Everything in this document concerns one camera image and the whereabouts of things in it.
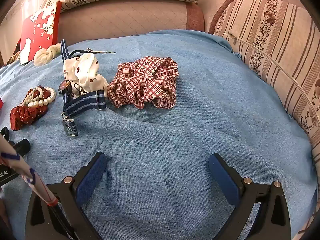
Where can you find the blue blanket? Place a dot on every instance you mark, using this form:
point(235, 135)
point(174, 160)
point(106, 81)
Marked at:
point(160, 130)

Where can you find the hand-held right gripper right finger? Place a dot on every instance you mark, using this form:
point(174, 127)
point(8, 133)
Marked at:
point(222, 180)

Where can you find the red rimmed white tray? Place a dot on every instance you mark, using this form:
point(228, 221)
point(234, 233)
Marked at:
point(1, 104)

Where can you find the dark metal hair clip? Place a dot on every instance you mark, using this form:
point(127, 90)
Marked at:
point(102, 51)

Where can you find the red plaid scrunchie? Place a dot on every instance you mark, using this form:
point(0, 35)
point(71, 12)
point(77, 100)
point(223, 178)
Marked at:
point(142, 85)

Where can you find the red patterned cloth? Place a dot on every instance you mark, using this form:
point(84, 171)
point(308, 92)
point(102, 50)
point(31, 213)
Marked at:
point(37, 30)

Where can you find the pink quilted sofa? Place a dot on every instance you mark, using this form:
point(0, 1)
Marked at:
point(125, 20)

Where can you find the white cherry print scrunchie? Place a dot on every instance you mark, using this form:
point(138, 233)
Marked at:
point(80, 70)

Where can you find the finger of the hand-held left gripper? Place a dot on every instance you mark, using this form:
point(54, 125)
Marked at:
point(22, 147)
point(3, 132)

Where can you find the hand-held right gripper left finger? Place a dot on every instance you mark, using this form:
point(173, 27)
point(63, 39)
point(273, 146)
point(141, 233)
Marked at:
point(92, 177)

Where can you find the cream knit scrunchie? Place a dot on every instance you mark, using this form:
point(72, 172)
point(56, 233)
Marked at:
point(45, 55)

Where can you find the brown fuzzy item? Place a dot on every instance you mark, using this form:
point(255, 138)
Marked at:
point(13, 53)

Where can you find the red dotted scrunchie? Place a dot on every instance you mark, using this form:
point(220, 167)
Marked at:
point(25, 116)

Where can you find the square striped floral pillow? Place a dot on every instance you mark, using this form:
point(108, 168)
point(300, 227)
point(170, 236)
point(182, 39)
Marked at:
point(275, 42)

